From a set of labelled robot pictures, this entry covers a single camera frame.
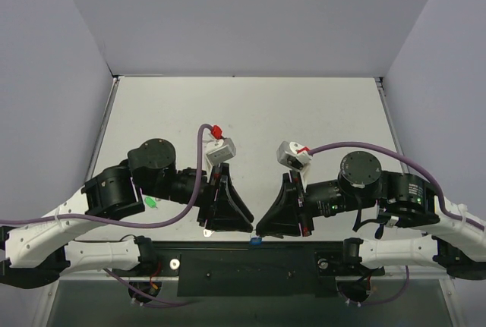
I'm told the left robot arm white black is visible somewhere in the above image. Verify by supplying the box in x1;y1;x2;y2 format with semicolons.
1;137;254;289

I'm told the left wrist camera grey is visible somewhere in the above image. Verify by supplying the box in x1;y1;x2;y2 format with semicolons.
204;137;236;166

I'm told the blue key tag with keys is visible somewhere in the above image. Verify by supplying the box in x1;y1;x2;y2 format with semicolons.
249;232;284;246

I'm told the white head key front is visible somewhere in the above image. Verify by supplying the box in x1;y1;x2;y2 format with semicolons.
203;229;214;237

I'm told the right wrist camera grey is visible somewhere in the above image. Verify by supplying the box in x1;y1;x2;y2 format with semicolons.
276;141;312;188

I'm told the green key tag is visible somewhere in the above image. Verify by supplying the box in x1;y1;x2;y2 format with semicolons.
144;197;158;209

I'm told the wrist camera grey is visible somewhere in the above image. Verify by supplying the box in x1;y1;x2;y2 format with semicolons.
204;137;236;166
276;141;312;188

